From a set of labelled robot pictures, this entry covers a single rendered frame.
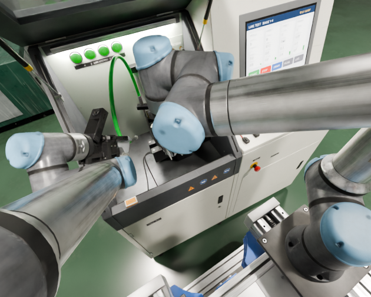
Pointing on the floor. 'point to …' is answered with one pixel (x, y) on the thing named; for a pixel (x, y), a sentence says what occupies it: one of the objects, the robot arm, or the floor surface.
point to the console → (227, 6)
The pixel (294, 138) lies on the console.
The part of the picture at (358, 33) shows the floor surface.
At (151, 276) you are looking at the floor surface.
